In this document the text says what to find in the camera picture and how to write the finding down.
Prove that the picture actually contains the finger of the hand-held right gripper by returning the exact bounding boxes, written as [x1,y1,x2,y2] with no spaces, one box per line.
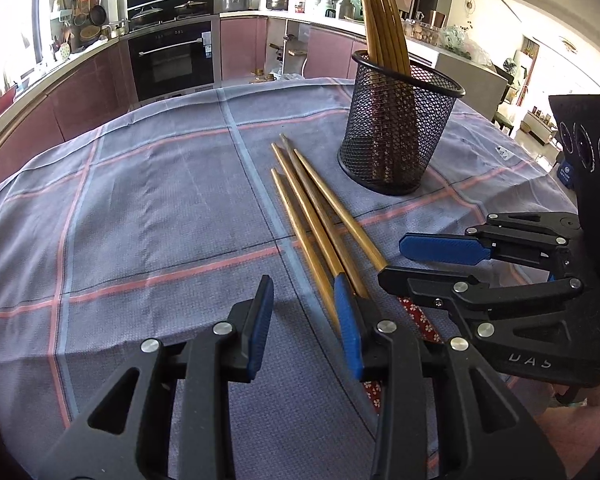
[399,212,583,281]
[378,266,586,318]

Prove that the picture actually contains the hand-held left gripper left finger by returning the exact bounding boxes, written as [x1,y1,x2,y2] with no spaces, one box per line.
[30,275,275,480]

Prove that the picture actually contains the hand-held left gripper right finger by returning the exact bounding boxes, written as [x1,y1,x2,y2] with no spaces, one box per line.
[334,275,567,480]

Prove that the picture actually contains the black mesh utensil holder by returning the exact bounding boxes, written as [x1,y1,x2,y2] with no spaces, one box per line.
[337,50,466,196]

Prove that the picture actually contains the bunch of wooden chopsticks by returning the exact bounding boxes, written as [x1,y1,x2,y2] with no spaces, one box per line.
[354,0,413,181]

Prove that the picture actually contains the person's right forearm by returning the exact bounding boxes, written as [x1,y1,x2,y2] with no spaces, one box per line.
[532,400,600,480]

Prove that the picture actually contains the blue plaid tablecloth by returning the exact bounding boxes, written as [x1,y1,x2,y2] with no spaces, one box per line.
[0,77,581,480]

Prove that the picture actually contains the green plastic bag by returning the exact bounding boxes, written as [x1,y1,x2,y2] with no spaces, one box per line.
[437,25,493,63]

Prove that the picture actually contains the clear plastic food box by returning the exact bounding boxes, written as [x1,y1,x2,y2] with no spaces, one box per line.
[409,21,437,43]

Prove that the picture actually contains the pink peninsula counter cabinets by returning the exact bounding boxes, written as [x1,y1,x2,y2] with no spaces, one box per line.
[280,12,513,123]

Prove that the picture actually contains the black built-in oven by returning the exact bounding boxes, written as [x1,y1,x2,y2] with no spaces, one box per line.
[128,22,216,102]

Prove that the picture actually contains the narrow pink base cabinet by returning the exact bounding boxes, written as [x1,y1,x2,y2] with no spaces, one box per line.
[220,14,269,83]

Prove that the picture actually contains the pink sink counter cabinets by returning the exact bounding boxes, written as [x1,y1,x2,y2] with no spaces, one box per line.
[0,35,136,201]

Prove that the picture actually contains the large kitchen window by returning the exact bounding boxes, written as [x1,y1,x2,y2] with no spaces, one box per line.
[0,0,56,86]

